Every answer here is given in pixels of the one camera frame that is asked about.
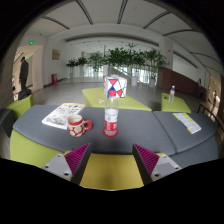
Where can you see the green exit sign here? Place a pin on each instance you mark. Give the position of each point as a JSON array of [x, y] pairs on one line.
[[31, 42]]

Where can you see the large lime green table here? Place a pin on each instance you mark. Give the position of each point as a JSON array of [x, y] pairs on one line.
[[133, 103]]

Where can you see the row of potted green plants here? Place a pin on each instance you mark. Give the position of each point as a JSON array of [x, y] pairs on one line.
[[123, 58]]

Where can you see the clear red-capped water bottle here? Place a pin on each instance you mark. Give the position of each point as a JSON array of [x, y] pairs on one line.
[[111, 116]]

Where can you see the yellow white leaflet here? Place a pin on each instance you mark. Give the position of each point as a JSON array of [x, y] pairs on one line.
[[186, 122]]

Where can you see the yellow bench cushion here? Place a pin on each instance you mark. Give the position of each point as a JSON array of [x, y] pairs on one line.
[[111, 171]]

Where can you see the small clear plastic bottle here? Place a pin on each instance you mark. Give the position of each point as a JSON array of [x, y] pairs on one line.
[[172, 94]]

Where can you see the colourful printed magazine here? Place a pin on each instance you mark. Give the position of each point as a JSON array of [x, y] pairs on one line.
[[60, 115]]

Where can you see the lime green bench cushion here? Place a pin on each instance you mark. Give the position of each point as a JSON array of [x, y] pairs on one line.
[[30, 148]]

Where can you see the person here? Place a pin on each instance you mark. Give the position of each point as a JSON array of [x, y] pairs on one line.
[[23, 71]]

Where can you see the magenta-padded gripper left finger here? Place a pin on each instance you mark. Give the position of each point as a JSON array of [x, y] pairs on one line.
[[75, 160]]

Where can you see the framed wall picture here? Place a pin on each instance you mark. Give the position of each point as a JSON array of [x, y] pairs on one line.
[[56, 54]]

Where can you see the lime green seat block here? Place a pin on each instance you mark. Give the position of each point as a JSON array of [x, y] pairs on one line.
[[20, 106]]

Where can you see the red white patterned mug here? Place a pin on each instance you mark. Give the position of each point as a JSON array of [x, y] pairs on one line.
[[76, 126]]

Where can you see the red bin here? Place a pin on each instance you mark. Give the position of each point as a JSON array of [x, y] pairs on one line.
[[54, 78]]

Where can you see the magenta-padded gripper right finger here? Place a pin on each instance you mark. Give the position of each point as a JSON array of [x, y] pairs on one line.
[[148, 160]]

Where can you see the black bag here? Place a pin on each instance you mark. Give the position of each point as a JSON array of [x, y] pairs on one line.
[[24, 94]]

